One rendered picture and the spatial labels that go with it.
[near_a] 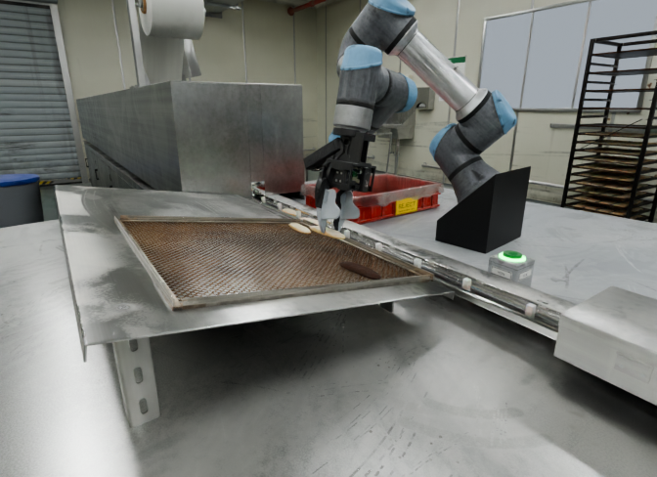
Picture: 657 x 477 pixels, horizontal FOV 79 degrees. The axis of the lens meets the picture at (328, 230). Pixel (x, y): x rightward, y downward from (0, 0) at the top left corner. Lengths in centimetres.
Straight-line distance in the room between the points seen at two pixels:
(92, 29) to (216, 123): 643
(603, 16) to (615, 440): 518
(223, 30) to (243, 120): 688
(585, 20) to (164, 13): 456
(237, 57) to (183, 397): 805
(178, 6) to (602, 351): 208
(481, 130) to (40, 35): 717
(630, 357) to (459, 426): 25
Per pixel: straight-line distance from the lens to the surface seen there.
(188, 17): 226
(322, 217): 81
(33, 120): 776
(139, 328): 51
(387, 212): 150
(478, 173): 126
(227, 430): 59
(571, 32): 573
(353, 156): 78
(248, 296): 58
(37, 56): 779
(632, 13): 551
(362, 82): 79
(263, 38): 878
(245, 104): 163
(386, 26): 120
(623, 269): 128
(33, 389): 77
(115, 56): 792
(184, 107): 155
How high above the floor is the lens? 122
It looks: 17 degrees down
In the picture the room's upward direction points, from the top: straight up
